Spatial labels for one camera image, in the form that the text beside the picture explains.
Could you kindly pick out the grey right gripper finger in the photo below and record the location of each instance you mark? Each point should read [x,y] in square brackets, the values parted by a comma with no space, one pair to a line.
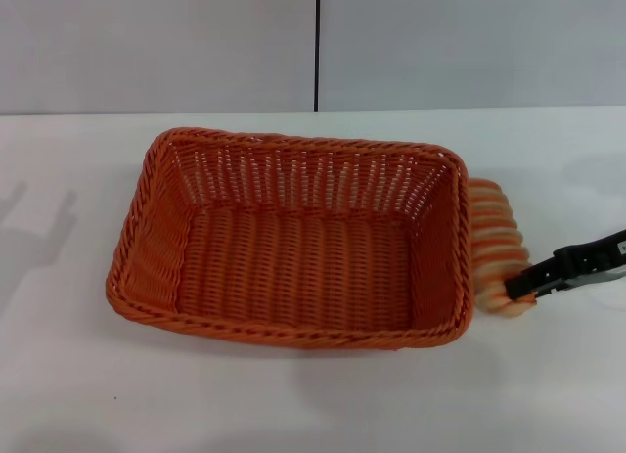
[587,281]

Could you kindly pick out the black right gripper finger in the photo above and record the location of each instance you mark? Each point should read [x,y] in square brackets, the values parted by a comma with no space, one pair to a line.
[577,259]

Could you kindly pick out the orange woven plastic basket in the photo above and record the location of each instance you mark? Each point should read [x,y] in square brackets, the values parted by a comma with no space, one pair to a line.
[293,262]

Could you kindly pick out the orange cream striped toy bread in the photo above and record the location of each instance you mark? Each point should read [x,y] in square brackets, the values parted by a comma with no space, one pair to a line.
[494,218]

